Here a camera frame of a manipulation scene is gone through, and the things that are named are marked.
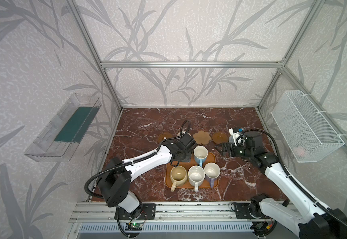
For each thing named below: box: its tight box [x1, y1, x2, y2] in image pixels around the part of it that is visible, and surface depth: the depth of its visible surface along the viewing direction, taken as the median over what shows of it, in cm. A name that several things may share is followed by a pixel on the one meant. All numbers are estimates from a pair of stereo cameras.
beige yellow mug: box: [170, 165, 188, 193], surface depth 79 cm
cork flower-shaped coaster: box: [192, 130, 211, 145], surface depth 104 cm
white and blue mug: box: [193, 145, 209, 167], surface depth 86 cm
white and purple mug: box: [203, 162, 221, 188], surface depth 82 cm
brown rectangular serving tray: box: [165, 151, 221, 189], surface depth 81 cm
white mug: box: [187, 164, 206, 192], surface depth 80 cm
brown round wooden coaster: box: [212, 131, 228, 145], surface depth 104 cm
